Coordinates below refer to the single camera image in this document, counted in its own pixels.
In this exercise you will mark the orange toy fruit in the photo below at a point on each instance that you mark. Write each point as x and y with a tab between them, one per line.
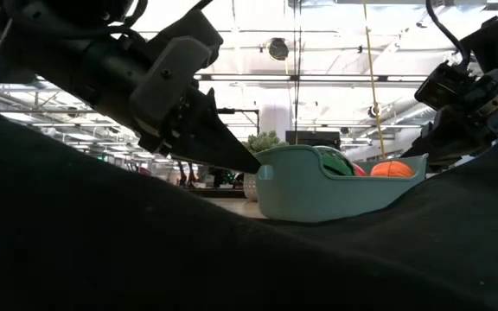
391	169

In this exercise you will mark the black folded cloth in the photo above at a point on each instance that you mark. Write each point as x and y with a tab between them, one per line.
145	250

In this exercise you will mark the teal plastic tupperware container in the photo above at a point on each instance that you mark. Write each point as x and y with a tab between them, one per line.
301	190

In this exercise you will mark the black metal table frame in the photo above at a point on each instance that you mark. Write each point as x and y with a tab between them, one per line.
249	111

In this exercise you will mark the green potted succulent plant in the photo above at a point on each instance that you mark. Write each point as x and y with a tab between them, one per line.
264	140

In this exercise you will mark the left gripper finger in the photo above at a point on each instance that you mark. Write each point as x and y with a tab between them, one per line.
206	142

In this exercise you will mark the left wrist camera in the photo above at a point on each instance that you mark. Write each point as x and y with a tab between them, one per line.
193	30

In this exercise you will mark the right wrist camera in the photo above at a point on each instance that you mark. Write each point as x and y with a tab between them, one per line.
439	86

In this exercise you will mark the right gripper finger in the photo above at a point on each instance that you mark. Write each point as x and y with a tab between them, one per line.
448	144

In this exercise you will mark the red toy fruit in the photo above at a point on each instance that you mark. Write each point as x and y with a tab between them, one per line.
359	171

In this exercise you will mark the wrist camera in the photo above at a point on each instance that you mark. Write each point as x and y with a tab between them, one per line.
439	86
193	30

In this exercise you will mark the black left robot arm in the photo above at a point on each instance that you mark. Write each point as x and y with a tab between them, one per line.
37	43

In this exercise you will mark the black perforated box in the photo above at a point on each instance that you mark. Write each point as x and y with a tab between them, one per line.
314	139

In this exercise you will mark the green striped watermelon toy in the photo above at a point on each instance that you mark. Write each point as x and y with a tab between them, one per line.
333	162

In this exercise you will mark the round ceiling fixture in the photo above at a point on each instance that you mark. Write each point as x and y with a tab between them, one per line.
278	48

